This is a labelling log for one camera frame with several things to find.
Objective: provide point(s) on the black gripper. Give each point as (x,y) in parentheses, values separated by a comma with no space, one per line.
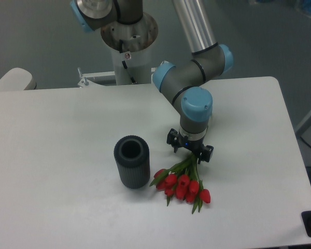
(176,140)

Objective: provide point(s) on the red tulip bouquet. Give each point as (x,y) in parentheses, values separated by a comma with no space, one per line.
(182,181)

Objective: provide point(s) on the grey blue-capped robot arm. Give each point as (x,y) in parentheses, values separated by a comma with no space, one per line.
(181,86)

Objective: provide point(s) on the dark grey ribbed vase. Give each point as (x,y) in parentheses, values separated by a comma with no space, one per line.
(132,157)

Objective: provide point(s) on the white chair backrest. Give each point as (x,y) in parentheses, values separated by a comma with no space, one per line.
(17,79)

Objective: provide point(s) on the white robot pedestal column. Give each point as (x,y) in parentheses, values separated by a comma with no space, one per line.
(130,47)

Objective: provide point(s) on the white pedestal base frame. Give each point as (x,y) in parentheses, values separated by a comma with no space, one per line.
(125,73)

